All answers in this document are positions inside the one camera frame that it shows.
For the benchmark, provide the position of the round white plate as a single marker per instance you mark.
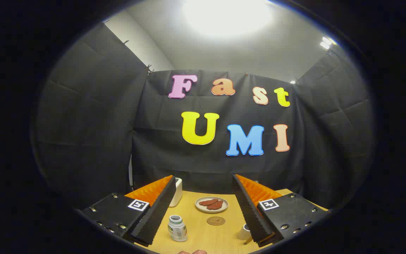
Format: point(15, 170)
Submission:
point(200, 208)

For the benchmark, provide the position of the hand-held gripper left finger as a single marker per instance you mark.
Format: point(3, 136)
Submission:
point(155, 215)

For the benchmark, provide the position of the white juice bottle green label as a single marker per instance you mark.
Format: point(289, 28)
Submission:
point(177, 231)

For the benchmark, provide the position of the ceiling light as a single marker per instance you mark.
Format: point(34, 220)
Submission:
point(227, 16)

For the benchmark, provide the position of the round brown coaster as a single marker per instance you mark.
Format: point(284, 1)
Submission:
point(216, 221)

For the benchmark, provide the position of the cream toaster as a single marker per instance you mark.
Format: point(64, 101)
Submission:
point(176, 192)

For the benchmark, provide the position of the brown meat slice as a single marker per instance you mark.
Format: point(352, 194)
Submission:
point(217, 206)
point(206, 202)

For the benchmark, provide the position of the wooden table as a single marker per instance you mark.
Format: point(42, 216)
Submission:
point(203, 236)

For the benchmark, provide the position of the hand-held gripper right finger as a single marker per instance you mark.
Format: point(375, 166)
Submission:
point(250, 211)

